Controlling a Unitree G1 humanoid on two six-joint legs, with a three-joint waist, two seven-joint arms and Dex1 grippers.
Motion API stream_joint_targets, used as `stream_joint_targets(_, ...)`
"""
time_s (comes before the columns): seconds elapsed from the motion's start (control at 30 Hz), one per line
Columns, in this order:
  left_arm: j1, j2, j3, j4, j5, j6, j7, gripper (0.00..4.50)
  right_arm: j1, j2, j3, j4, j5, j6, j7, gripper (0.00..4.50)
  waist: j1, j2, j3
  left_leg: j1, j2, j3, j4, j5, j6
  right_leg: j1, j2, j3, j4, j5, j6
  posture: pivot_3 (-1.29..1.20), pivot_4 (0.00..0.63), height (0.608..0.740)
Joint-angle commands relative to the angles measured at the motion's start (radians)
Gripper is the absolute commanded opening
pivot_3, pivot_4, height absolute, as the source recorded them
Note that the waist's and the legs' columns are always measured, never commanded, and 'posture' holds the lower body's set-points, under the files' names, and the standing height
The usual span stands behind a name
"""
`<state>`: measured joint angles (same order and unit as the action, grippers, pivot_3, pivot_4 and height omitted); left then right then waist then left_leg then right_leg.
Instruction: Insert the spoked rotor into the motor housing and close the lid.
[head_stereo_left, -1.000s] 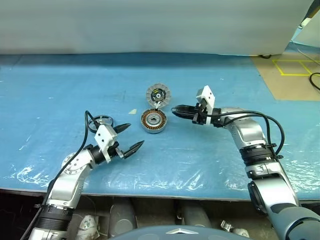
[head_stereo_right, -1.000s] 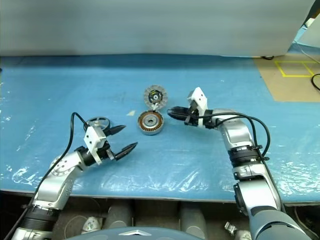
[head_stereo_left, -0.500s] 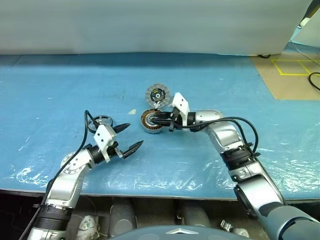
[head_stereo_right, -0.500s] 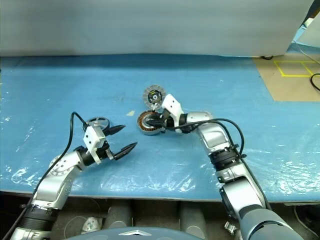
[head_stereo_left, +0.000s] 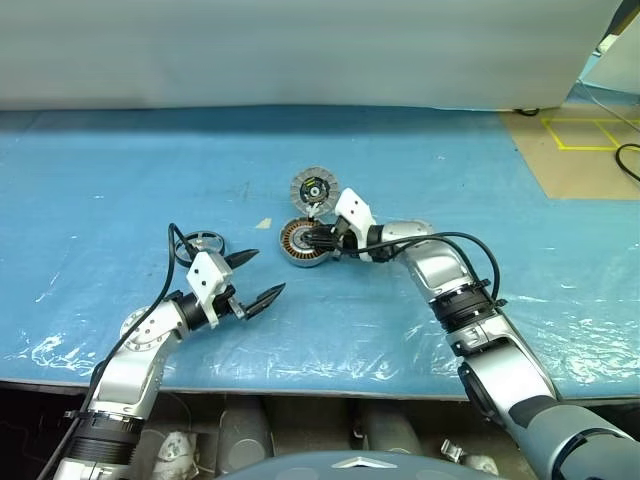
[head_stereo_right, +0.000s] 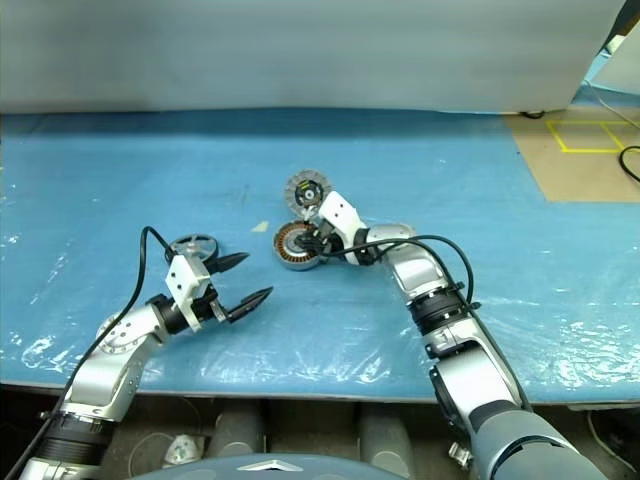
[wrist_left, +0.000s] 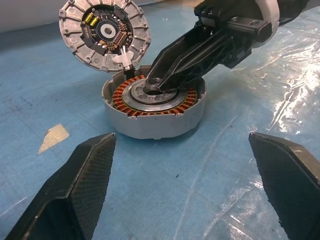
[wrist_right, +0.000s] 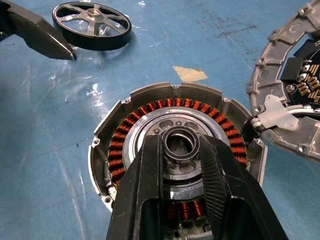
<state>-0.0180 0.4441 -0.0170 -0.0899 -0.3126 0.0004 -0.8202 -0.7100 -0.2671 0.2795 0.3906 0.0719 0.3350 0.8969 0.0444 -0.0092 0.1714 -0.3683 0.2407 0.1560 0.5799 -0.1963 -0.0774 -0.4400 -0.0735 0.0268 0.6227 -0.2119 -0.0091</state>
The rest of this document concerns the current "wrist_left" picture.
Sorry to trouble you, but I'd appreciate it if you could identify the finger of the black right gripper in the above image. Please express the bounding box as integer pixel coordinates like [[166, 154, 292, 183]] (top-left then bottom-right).
[[158, 34, 235, 92], [146, 25, 226, 87]]

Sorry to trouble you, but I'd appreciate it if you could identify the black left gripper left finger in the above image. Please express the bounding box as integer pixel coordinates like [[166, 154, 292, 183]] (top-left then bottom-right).
[[4, 132, 117, 240]]

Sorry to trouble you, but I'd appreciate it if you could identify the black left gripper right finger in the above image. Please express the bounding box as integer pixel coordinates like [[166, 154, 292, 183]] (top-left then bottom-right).
[[248, 131, 320, 240]]

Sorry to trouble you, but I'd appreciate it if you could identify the silver spoked rotor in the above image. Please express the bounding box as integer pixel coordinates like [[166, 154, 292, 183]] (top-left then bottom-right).
[[126, 76, 188, 113]]

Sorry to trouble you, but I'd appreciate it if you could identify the grey round motor housing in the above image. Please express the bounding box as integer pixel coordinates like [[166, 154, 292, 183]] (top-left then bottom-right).
[[101, 64, 208, 140]]

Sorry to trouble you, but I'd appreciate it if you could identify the round lid with circuit board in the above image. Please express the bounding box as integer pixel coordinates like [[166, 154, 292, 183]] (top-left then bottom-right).
[[58, 0, 153, 74]]

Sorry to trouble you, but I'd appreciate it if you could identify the beige tape patch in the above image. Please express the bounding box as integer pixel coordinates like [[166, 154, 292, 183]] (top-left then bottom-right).
[[36, 123, 71, 155]]

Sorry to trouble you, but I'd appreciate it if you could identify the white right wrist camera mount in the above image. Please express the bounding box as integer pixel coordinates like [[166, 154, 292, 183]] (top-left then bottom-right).
[[254, 0, 280, 48]]

